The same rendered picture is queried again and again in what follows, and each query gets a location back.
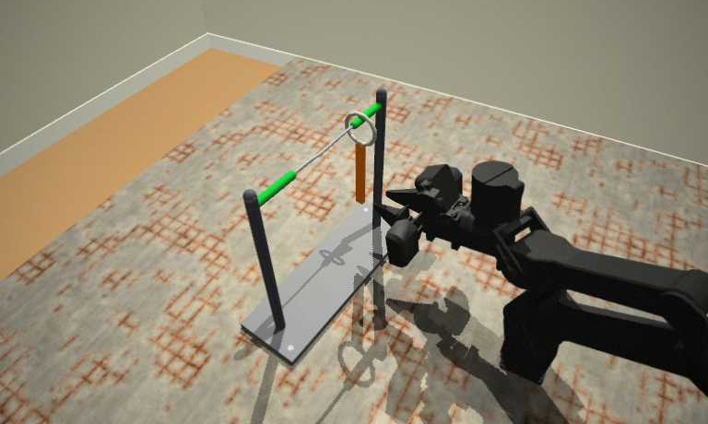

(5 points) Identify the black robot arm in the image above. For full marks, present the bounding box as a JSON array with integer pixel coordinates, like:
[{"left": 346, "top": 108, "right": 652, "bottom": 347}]
[{"left": 415, "top": 160, "right": 708, "bottom": 398}]

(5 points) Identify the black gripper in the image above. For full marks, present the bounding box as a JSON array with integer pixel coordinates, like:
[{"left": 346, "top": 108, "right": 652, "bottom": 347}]
[{"left": 373, "top": 166, "right": 472, "bottom": 268}]

